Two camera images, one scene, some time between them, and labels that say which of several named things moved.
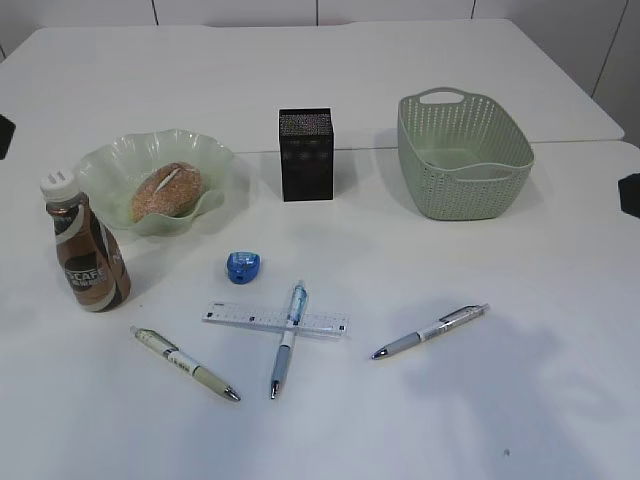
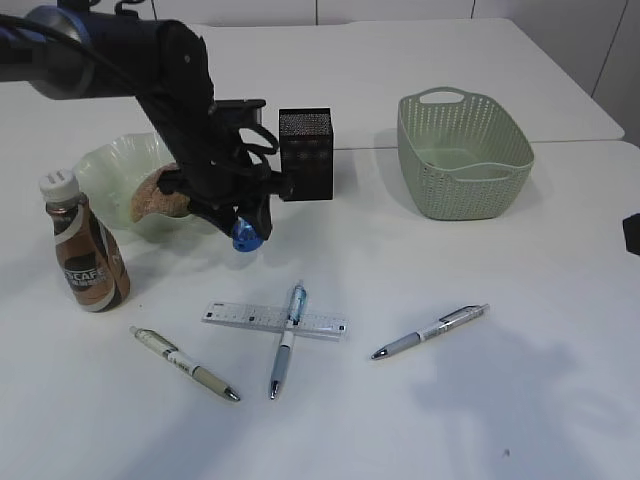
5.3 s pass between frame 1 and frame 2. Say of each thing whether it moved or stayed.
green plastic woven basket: stayed
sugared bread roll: stayed
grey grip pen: stayed
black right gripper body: moved
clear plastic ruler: stayed
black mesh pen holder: stayed
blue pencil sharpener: moved
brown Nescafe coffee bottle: stayed
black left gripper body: moved
